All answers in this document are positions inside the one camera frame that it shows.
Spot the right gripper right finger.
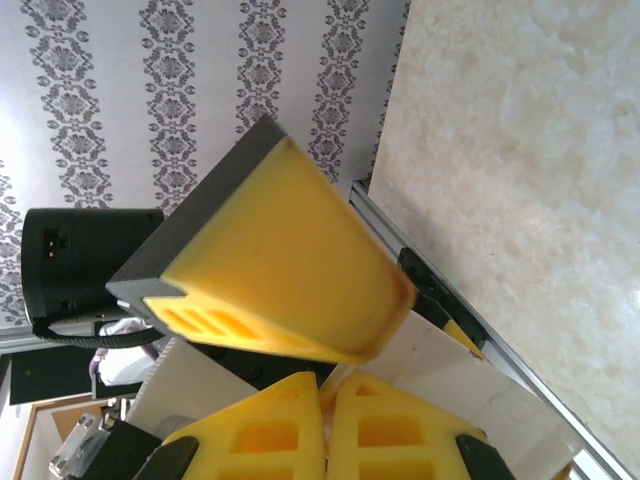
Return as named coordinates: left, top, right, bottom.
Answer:
left=319, top=368, right=517, bottom=480

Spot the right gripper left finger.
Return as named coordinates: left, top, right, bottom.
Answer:
left=133, top=370, right=330, bottom=480

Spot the white remote with battery compartment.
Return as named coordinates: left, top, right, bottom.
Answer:
left=127, top=309, right=589, bottom=480

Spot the black panel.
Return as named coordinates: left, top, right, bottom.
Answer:
left=8, top=347, right=101, bottom=407

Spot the wooden framed board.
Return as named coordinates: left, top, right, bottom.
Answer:
left=12, top=393, right=131, bottom=480

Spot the wide aluminium mounting rail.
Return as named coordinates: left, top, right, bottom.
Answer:
left=348, top=179, right=640, bottom=480

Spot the black cable of left camera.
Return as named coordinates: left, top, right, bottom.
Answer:
left=30, top=319, right=169, bottom=349

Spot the silver metal bracket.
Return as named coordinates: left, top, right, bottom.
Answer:
left=48, top=412, right=126, bottom=476

